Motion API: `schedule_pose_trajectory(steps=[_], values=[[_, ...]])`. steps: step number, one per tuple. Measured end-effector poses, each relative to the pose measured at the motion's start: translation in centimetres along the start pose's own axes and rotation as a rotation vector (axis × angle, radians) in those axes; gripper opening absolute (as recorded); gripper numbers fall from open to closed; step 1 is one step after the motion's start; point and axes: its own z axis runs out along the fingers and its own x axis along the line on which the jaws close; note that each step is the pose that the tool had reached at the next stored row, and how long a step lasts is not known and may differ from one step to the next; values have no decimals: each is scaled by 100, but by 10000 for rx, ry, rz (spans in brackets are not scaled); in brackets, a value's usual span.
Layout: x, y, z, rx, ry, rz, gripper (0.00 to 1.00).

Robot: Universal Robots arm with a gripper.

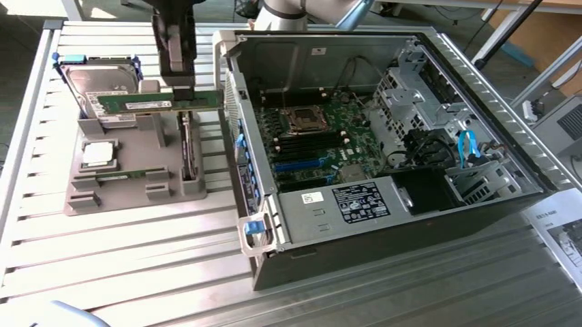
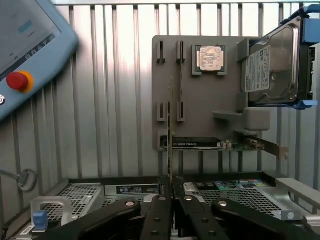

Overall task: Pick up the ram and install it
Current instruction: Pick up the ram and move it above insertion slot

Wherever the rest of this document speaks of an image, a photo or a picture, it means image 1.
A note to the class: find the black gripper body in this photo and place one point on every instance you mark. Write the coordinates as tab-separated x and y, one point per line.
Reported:
175	41

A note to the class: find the green RAM stick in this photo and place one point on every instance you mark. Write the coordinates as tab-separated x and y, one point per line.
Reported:
120	175
136	102

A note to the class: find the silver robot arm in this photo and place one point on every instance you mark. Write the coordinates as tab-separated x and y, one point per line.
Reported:
282	15

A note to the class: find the black RAM slots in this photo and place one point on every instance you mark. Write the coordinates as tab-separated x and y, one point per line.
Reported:
309	141

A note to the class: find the black graphics card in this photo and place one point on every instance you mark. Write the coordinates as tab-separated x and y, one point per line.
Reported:
188	150

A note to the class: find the silver hard disk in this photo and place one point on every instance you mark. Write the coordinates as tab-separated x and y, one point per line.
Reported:
91	81

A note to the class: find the hard disk drive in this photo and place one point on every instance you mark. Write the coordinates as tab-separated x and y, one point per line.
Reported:
72	59

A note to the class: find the silver CPU chip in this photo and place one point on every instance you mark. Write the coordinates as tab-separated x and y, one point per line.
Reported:
99	153

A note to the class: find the blue expansion slot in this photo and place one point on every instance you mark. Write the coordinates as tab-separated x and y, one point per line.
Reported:
298	166

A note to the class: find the grey parts rack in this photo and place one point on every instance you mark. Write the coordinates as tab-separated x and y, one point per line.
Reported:
123	197

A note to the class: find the green motherboard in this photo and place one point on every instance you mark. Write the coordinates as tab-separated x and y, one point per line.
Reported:
354	136

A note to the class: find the blue case latch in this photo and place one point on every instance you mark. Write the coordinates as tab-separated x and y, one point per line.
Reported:
252	228

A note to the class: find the grey power supply unit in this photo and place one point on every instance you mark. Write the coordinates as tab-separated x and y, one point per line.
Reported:
318	218

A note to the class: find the silver metal disk bay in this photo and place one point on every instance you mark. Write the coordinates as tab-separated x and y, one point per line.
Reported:
409	102

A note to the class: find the black fan shroud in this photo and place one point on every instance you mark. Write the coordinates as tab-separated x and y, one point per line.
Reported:
422	190

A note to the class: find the black open PC case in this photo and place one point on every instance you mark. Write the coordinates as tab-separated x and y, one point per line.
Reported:
409	245

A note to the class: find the blue white rounded object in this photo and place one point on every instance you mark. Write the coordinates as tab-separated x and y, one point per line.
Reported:
68	315

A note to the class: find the black tripod pole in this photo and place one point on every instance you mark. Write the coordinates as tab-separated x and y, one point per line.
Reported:
509	34

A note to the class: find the white power strip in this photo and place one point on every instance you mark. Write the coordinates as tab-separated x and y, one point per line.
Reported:
529	109

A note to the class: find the brown cardboard box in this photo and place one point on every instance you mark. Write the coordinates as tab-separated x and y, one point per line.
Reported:
541	37

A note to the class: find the grey computer tower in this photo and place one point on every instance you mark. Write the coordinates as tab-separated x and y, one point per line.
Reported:
561	129

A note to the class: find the printed paper sheet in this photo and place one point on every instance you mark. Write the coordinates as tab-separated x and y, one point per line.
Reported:
559	231

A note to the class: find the CPU socket with metal frame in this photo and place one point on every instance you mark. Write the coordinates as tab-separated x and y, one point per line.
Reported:
303	119

